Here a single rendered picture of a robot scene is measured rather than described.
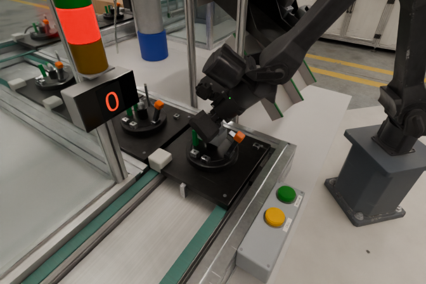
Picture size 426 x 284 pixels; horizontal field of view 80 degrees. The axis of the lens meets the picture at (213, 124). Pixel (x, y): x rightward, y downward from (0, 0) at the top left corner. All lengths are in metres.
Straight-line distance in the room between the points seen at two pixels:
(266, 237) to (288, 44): 0.37
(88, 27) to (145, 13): 1.02
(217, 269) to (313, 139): 0.60
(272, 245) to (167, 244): 0.22
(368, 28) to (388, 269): 4.10
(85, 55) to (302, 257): 0.60
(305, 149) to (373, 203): 0.28
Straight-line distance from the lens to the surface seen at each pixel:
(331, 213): 0.77
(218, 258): 0.54
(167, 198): 0.67
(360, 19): 4.59
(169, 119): 0.82
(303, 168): 0.85
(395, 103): 0.59
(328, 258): 0.70
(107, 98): 0.49
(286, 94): 0.88
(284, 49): 0.46
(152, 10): 1.45
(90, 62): 0.46
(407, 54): 0.56
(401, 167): 0.66
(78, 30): 0.44
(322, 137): 0.99
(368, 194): 0.72
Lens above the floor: 1.45
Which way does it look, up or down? 37 degrees down
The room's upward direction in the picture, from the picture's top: straight up
